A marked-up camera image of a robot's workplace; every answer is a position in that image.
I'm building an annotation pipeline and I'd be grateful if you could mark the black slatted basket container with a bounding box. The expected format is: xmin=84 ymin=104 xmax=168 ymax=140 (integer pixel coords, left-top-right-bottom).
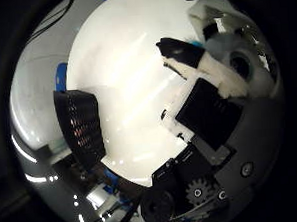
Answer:
xmin=52 ymin=87 xmax=108 ymax=173

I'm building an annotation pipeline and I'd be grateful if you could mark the black cable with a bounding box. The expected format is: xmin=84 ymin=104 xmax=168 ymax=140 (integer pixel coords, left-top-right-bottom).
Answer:
xmin=25 ymin=0 xmax=80 ymax=42

